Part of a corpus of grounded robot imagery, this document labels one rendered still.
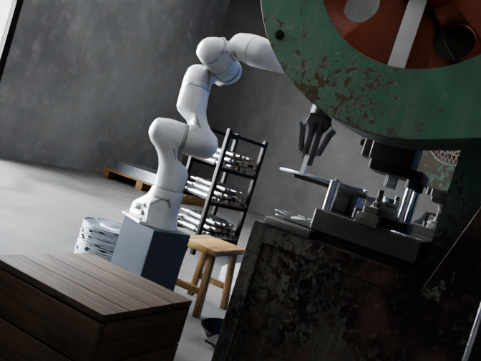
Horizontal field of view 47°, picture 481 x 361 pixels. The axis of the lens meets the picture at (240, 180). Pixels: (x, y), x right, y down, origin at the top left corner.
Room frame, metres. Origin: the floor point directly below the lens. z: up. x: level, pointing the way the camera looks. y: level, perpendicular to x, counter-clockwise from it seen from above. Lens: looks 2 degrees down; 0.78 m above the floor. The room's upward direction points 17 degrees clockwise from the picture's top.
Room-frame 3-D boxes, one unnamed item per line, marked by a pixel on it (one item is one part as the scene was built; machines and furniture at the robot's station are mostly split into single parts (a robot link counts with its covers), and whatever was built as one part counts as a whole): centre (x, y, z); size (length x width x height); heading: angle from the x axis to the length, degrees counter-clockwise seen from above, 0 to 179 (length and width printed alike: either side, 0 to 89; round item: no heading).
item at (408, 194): (1.61, -0.48, 0.81); 0.02 x 0.02 x 0.14
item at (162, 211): (2.06, 0.27, 0.52); 0.22 x 0.19 x 0.14; 49
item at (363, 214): (1.56, -0.38, 0.76); 0.17 x 0.06 x 0.10; 156
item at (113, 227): (2.64, 0.51, 0.28); 0.29 x 0.29 x 0.01
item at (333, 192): (1.61, -0.27, 0.75); 0.03 x 0.03 x 0.10; 66
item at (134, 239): (2.04, 0.24, 0.23); 0.18 x 0.18 x 0.45; 49
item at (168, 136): (2.03, 0.28, 0.71); 0.18 x 0.11 x 0.25; 106
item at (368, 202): (1.72, -0.45, 0.76); 0.15 x 0.09 x 0.05; 156
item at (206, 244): (2.77, 0.05, 0.16); 0.34 x 0.24 x 0.34; 156
